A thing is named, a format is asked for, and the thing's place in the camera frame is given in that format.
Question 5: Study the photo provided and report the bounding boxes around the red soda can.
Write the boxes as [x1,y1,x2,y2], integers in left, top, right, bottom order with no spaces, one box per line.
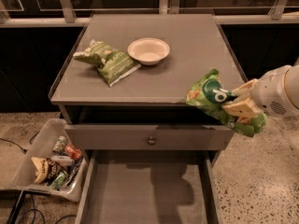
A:
[64,143,82,161]

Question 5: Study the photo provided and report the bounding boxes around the black floor cable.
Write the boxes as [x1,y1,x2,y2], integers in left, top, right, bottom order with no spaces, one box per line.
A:
[0,131,40,154]

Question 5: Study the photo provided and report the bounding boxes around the blue floor cable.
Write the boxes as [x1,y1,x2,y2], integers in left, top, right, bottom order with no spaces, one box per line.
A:
[18,193,78,224]

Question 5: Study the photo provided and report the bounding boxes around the green rice chip bag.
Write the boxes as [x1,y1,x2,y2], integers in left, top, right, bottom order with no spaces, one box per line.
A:
[186,69,267,137]

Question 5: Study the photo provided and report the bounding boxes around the round metal drawer knob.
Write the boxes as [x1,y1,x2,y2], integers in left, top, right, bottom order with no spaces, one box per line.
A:
[148,136,156,146]

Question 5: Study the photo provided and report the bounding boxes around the grey drawer cabinet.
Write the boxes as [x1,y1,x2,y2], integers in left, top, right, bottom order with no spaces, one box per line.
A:
[48,13,257,224]

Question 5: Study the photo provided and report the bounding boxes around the metal window railing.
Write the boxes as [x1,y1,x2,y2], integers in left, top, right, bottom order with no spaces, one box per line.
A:
[0,0,299,27]

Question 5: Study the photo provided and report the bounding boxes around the clear plastic bin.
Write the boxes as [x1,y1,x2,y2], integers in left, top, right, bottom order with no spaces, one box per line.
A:
[11,119,87,202]

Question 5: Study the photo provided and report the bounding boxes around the green jalapeno chip bag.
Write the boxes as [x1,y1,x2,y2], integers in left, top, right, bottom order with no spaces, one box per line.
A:
[73,39,141,87]

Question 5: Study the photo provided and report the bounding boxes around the grey top drawer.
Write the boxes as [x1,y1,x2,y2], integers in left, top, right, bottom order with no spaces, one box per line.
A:
[64,124,234,150]

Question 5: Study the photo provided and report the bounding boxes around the brown snack bag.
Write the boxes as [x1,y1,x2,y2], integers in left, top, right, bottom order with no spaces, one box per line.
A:
[31,157,62,184]

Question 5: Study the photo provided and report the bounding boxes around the green soda can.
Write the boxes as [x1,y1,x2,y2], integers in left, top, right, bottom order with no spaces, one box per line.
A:
[50,171,68,190]

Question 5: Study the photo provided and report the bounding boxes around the grey open middle drawer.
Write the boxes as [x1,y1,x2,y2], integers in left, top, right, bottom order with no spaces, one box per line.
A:
[75,150,224,224]

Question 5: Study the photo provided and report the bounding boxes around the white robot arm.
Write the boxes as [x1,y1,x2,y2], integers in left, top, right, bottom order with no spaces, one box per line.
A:
[221,64,299,118]

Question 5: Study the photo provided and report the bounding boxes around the silver can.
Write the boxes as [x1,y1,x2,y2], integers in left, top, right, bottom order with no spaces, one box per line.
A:
[52,136,67,153]

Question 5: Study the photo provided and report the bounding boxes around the white paper bowl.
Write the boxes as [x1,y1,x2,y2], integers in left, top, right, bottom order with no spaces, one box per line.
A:
[127,38,170,65]

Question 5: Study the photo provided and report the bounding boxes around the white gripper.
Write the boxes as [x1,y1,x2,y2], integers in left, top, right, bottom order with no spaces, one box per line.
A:
[222,65,299,118]

